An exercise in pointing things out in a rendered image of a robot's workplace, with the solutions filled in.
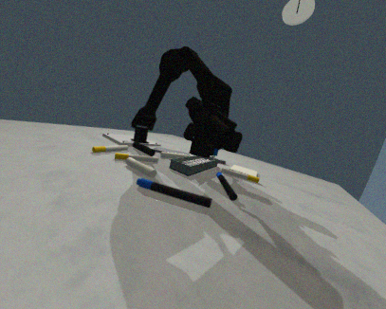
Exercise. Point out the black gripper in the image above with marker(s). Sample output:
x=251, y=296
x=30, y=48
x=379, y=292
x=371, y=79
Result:
x=232, y=147

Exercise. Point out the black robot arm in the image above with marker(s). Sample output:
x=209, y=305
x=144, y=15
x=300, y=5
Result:
x=209, y=114

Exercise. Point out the grey keyboard with white letter keys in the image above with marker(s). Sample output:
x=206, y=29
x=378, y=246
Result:
x=190, y=165

